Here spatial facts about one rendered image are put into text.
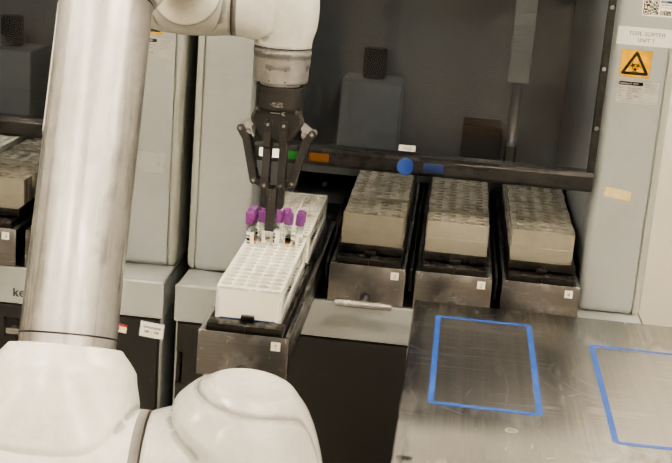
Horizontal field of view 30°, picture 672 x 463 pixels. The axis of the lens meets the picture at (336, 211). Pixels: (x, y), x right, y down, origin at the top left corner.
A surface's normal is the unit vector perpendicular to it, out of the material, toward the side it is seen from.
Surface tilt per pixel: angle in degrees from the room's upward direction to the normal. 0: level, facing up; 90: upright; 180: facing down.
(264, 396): 5
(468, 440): 0
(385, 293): 90
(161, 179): 90
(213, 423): 54
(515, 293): 90
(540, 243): 90
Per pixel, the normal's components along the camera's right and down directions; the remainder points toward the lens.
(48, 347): 0.00, -0.77
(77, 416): 0.22, -0.28
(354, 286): -0.11, 0.25
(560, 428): 0.07, -0.96
